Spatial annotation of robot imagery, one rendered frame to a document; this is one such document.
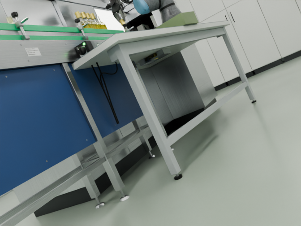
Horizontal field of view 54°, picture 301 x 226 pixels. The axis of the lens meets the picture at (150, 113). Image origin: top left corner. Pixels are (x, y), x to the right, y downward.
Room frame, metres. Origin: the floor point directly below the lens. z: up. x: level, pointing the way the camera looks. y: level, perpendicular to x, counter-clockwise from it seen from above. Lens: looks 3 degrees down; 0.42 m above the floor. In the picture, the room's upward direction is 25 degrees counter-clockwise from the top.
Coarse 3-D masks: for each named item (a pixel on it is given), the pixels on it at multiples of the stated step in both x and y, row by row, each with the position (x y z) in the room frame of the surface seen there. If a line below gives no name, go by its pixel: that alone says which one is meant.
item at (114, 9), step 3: (117, 0) 2.39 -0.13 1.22; (114, 3) 2.34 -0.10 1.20; (117, 3) 2.33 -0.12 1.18; (120, 3) 2.37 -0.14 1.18; (114, 6) 2.35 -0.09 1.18; (117, 6) 2.34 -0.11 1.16; (114, 9) 2.36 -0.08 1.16; (117, 9) 2.34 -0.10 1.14; (123, 9) 2.40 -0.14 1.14; (117, 12) 2.40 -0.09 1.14
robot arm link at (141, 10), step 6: (138, 0) 1.93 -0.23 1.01; (144, 0) 1.93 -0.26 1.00; (150, 0) 1.94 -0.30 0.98; (156, 0) 1.96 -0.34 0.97; (138, 6) 1.96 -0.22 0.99; (144, 6) 1.93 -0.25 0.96; (150, 6) 1.95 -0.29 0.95; (156, 6) 1.98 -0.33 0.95; (138, 12) 2.00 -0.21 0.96; (144, 12) 1.96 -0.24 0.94
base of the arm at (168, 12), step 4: (168, 4) 2.00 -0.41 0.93; (172, 4) 2.00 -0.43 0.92; (164, 8) 2.00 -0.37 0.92; (168, 8) 2.00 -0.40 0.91; (172, 8) 2.00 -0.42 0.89; (176, 8) 2.01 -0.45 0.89; (160, 12) 2.04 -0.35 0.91; (164, 12) 2.01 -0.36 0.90; (168, 12) 1.99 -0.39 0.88; (172, 12) 1.99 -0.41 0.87; (176, 12) 1.99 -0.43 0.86; (180, 12) 2.01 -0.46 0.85; (164, 16) 2.01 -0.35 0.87; (168, 16) 1.99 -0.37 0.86; (172, 16) 1.98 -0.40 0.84; (164, 20) 2.01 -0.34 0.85
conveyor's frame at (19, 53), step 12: (0, 48) 1.20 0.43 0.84; (12, 48) 1.25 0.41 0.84; (24, 48) 1.31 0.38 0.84; (36, 48) 1.37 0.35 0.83; (48, 48) 1.44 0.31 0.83; (60, 48) 1.52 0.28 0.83; (72, 48) 1.60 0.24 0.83; (0, 60) 1.17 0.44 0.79; (12, 60) 1.22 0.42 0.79; (24, 60) 1.28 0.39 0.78; (36, 60) 1.34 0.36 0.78; (48, 60) 1.41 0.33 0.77; (60, 60) 1.48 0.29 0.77; (72, 60) 1.56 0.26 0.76
